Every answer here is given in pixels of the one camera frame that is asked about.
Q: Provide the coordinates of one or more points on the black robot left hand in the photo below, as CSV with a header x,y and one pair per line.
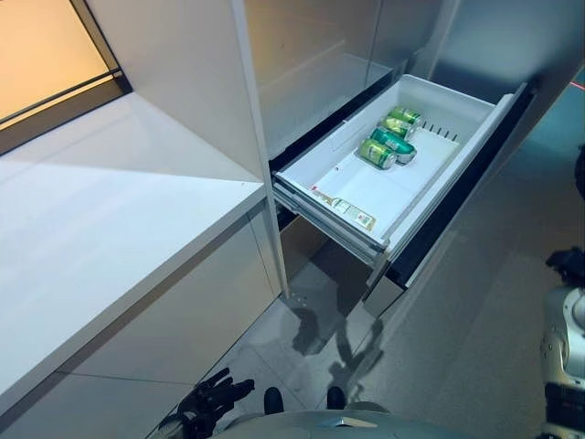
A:
x,y
205,407

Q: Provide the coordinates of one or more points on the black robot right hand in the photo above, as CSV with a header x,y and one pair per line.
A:
x,y
580,176

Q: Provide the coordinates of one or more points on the fridge drawer with white tub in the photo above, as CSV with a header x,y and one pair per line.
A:
x,y
365,192

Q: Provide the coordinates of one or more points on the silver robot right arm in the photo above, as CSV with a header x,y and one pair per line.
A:
x,y
562,329

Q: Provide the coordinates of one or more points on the plain steel fridge drawer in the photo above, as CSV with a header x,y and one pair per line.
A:
x,y
306,247

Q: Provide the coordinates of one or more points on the stainless steel fridge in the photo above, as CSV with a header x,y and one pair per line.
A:
x,y
311,59

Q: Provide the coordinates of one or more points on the black robot left foot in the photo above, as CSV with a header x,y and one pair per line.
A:
x,y
273,400

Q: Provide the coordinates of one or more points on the black robot foot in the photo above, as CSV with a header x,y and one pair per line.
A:
x,y
336,398
273,400

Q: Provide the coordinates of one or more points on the black robot right foot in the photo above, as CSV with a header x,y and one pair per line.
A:
x,y
336,398

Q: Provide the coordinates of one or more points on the grey robot body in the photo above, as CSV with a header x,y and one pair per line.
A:
x,y
343,427

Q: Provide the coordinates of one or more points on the brushed silver side panel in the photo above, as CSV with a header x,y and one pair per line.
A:
x,y
503,41

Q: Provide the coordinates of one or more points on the light green drink can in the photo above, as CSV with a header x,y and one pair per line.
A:
x,y
377,153
396,125
404,114

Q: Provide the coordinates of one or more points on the dark green drink can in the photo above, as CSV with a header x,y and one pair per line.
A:
x,y
393,144

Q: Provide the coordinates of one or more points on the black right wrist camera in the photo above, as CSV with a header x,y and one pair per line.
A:
x,y
569,267

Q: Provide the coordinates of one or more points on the backlit yellow window black frame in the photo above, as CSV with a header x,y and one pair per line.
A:
x,y
41,55

